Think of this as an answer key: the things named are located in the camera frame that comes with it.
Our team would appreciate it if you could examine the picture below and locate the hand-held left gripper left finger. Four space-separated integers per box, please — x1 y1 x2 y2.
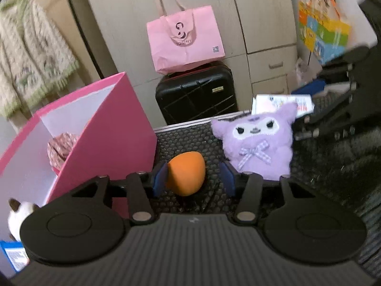
71 161 169 226

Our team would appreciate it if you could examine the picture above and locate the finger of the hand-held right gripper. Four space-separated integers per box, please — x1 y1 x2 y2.
293 91 358 141
293 64 358 96

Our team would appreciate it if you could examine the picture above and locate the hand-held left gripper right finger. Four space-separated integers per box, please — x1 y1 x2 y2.
219 161 316 226

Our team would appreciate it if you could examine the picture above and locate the orange egg-shaped sponge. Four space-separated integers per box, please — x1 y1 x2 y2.
165 151 206 197

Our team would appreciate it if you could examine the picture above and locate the purple plush toy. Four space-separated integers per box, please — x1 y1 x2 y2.
211 101 298 181

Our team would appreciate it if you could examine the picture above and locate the pink storage box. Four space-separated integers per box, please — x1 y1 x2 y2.
0 71 158 281

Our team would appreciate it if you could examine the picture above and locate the pink floral scrunchie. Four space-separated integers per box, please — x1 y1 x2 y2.
47 133 80 173

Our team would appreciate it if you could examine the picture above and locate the blue wipes packet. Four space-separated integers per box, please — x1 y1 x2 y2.
0 241 30 279

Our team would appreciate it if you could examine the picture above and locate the colourful gift bag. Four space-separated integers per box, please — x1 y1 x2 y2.
298 0 352 66

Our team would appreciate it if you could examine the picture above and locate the black textured mat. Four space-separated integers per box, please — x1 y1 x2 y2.
153 95 381 271

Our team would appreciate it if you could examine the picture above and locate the white tissue packet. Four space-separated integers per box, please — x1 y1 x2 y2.
251 94 315 118

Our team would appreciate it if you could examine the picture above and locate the black suitcase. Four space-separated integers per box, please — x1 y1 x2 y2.
155 60 239 126

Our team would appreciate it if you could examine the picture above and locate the beige wooden cabinet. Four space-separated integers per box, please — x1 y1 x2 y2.
79 0 298 126

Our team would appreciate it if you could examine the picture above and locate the pink paper bag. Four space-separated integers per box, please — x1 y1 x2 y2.
146 0 226 75

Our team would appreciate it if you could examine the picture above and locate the white and brown plush toy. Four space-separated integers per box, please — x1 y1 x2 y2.
7 198 40 242

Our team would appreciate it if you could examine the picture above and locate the cream and green knitted cardigan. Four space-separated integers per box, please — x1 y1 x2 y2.
0 0 80 119

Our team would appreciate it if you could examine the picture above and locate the black metal pole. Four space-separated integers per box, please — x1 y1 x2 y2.
61 0 105 78

